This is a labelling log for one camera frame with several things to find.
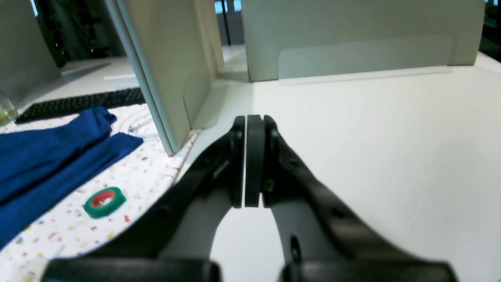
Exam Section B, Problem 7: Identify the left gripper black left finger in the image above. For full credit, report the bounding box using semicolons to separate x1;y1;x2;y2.
41;116;246;282

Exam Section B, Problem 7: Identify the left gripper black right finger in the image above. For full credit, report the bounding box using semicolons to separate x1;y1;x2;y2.
262;116;458;282

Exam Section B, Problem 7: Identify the terrazzo patterned side surface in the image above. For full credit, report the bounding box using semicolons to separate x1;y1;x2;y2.
0;104;200;282

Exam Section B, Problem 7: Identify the green tape roll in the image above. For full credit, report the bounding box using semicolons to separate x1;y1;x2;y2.
83;187;127;219

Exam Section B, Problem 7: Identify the black keyboard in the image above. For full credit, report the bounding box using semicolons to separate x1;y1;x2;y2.
15;87;146;125

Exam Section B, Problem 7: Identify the grey front divider panel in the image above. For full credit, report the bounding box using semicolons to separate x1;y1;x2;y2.
241;0;485;82

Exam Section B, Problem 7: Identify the blue cloth at right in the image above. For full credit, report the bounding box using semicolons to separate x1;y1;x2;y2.
0;107;144;248

